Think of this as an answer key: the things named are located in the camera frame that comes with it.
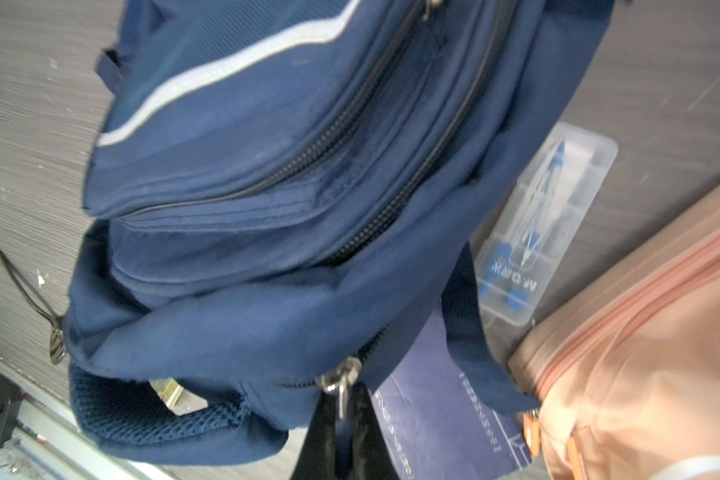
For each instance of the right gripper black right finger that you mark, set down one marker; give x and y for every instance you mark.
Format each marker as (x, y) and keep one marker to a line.
(370, 456)

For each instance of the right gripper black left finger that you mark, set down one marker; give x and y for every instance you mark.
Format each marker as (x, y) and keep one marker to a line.
(317, 458)

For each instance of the navy blue notebook yellow label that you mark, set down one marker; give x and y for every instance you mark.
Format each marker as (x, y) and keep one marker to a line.
(433, 423)

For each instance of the Animal Farm paperback book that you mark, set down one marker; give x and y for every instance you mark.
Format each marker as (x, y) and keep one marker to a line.
(177, 398)

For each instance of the navy blue student backpack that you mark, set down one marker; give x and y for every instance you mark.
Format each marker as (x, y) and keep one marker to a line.
(281, 187)

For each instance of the clear plastic pen box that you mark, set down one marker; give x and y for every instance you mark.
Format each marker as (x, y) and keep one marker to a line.
(539, 220)

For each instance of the peach fabric pencil case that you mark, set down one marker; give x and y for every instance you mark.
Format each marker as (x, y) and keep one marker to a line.
(628, 371)

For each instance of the black metal spoon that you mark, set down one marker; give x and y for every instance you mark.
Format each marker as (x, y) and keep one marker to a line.
(56, 347)

